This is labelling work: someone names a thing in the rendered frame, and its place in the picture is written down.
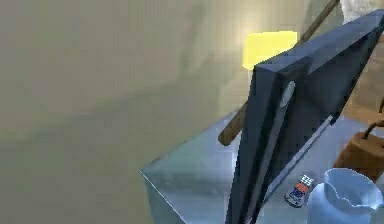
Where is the brown wooden baseball bat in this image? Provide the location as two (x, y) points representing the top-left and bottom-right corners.
(217, 0), (341, 147)

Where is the pale blue glass table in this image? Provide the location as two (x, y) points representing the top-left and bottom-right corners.
(139, 111), (384, 224)

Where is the yellow lamp shade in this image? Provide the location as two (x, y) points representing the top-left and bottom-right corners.
(242, 30), (299, 71)

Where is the brown plant pot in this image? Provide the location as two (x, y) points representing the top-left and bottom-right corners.
(332, 98), (384, 183)

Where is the pale blue glass vase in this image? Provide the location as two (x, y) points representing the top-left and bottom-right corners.
(306, 167), (384, 224)

